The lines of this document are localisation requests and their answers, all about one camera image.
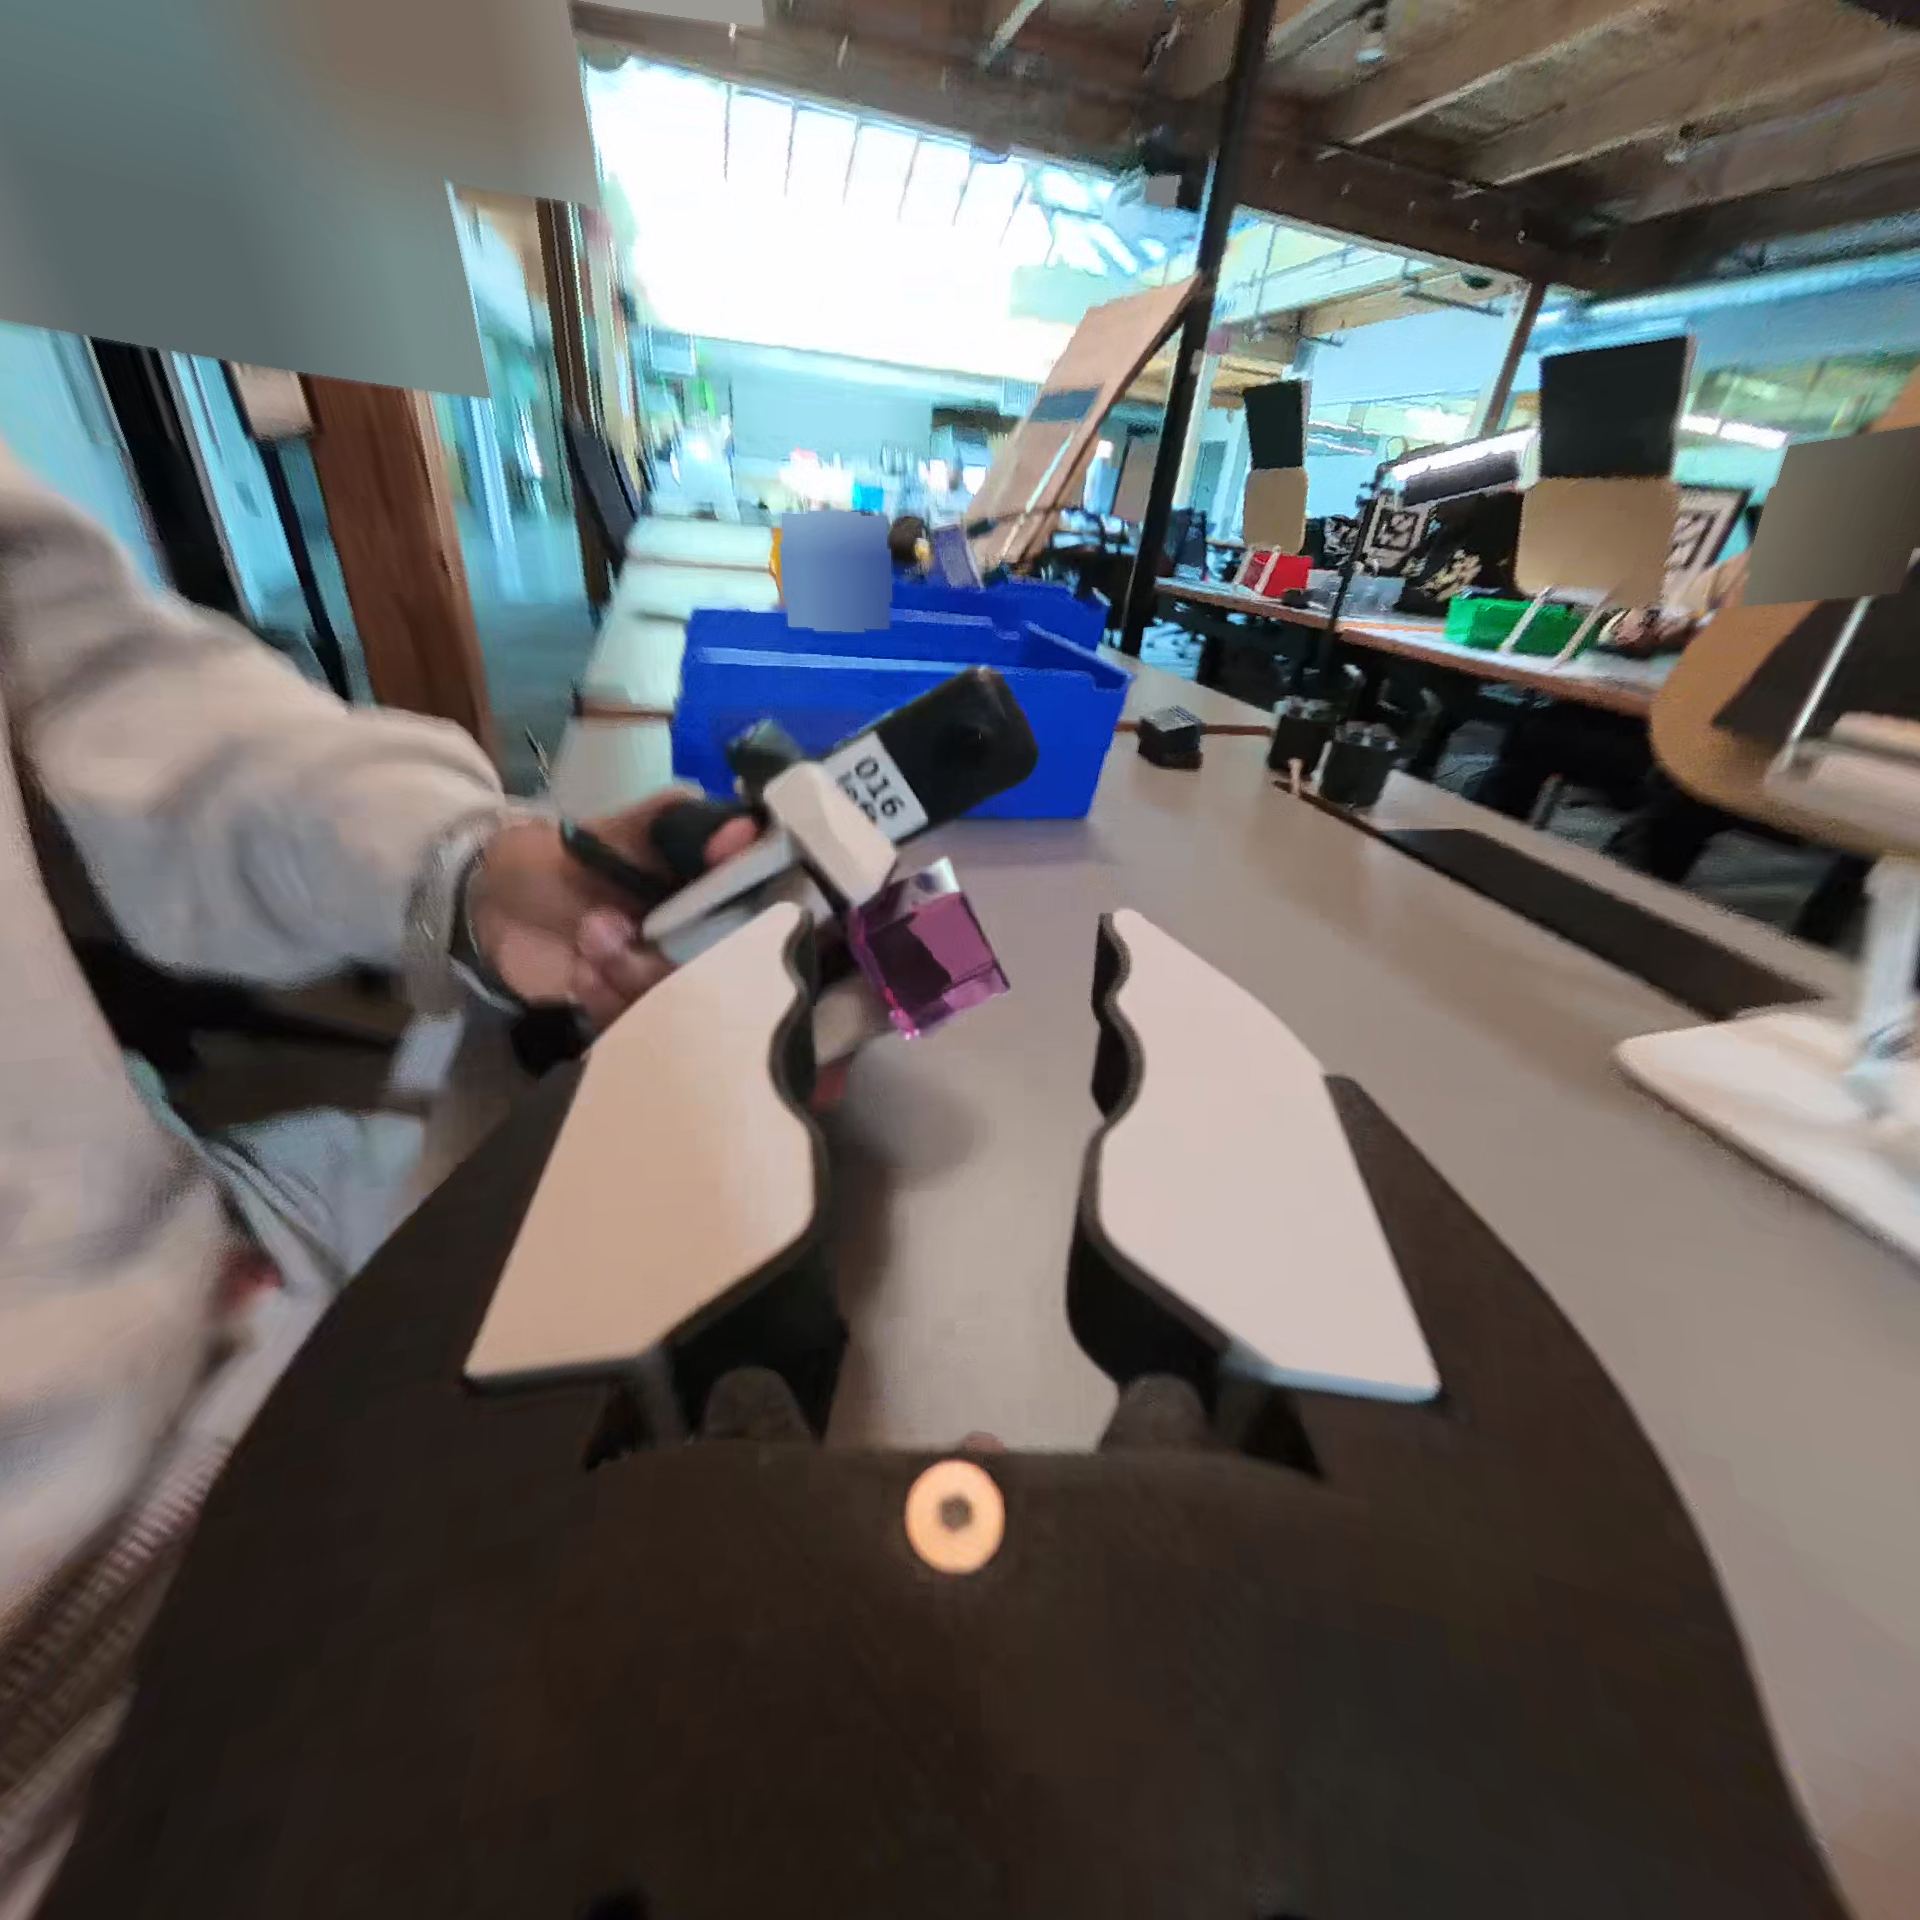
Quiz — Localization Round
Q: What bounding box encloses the black metal pole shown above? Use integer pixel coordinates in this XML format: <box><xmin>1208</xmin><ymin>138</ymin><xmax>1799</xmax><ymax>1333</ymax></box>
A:
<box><xmin>1122</xmin><ymin>0</ymin><xmax>1282</xmax><ymax>659</ymax></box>

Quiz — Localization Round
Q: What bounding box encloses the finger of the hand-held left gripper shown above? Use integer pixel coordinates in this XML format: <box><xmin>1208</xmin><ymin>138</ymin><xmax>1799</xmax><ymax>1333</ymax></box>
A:
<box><xmin>762</xmin><ymin>758</ymin><xmax>904</xmax><ymax>908</ymax></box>
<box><xmin>810</xmin><ymin>971</ymin><xmax>901</xmax><ymax>1071</ymax></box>

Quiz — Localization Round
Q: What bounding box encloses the wooden post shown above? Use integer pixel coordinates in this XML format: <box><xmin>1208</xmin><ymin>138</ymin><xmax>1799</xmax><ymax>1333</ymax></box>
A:
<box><xmin>225</xmin><ymin>202</ymin><xmax>504</xmax><ymax>752</ymax></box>

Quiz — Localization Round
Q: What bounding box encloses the small tan black cardboard sign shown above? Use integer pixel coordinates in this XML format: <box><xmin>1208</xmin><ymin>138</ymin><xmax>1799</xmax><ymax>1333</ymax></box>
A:
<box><xmin>1241</xmin><ymin>375</ymin><xmax>1314</xmax><ymax>554</ymax></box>

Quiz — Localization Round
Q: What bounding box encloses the blue plastic bin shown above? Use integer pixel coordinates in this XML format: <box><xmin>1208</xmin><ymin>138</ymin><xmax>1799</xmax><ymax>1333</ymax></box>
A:
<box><xmin>891</xmin><ymin>573</ymin><xmax>1113</xmax><ymax>651</ymax></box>
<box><xmin>668</xmin><ymin>606</ymin><xmax>1133</xmax><ymax>824</ymax></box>

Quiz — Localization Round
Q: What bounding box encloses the leaning brown board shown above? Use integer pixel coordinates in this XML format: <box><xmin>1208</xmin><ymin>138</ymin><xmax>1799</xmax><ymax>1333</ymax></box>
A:
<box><xmin>963</xmin><ymin>275</ymin><xmax>1213</xmax><ymax>565</ymax></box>

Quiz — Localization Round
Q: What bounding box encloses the long wooden workbench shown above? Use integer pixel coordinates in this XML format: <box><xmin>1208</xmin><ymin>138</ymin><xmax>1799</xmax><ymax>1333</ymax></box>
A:
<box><xmin>1152</xmin><ymin>574</ymin><xmax>1670</xmax><ymax>718</ymax></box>

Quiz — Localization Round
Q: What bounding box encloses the grey desk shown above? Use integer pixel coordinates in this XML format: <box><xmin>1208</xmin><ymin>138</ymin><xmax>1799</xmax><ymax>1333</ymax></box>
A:
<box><xmin>547</xmin><ymin>599</ymin><xmax>1920</xmax><ymax>1920</ymax></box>

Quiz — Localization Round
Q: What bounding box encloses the person's left hand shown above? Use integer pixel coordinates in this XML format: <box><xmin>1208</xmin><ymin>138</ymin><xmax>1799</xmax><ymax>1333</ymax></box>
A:
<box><xmin>463</xmin><ymin>793</ymin><xmax>768</xmax><ymax>1041</ymax></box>

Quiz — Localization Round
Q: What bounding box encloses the black white marker board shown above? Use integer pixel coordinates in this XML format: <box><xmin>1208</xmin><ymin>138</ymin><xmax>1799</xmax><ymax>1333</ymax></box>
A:
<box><xmin>1357</xmin><ymin>485</ymin><xmax>1525</xmax><ymax>616</ymax></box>

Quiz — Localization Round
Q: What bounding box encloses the small green plastic bin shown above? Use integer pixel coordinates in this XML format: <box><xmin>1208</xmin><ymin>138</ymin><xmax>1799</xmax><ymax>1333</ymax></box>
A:
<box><xmin>1443</xmin><ymin>591</ymin><xmax>1600</xmax><ymax>659</ymax></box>

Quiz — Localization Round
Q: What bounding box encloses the large tan black cardboard sign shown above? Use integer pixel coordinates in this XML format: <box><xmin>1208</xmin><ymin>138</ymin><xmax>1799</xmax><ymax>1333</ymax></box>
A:
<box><xmin>1512</xmin><ymin>334</ymin><xmax>1698</xmax><ymax>606</ymax></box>

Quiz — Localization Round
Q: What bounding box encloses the person's grey sweatshirt torso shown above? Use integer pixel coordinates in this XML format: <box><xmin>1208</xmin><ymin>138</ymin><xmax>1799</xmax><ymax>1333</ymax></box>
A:
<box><xmin>0</xmin><ymin>705</ymin><xmax>440</xmax><ymax>1920</ymax></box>

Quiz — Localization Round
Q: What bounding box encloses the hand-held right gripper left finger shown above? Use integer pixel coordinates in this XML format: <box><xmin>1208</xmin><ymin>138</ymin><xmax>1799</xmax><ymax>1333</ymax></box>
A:
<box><xmin>463</xmin><ymin>899</ymin><xmax>831</xmax><ymax>1385</ymax></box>

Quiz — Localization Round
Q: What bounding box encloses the purple transparent cube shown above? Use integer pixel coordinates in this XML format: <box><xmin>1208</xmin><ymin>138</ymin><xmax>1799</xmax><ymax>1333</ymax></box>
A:
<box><xmin>844</xmin><ymin>857</ymin><xmax>1011</xmax><ymax>1041</ymax></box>

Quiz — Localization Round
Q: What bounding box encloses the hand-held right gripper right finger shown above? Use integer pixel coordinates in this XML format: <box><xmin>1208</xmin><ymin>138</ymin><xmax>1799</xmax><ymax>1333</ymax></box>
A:
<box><xmin>1069</xmin><ymin>908</ymin><xmax>1443</xmax><ymax>1405</ymax></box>

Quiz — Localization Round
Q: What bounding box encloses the person's left forearm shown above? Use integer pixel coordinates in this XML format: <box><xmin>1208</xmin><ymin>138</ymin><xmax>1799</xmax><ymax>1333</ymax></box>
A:
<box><xmin>0</xmin><ymin>432</ymin><xmax>515</xmax><ymax>993</ymax></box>

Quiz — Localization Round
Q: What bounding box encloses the white stand with base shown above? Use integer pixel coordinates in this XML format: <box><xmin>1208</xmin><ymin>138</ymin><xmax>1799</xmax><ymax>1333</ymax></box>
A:
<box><xmin>1613</xmin><ymin>710</ymin><xmax>1920</xmax><ymax>1265</ymax></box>

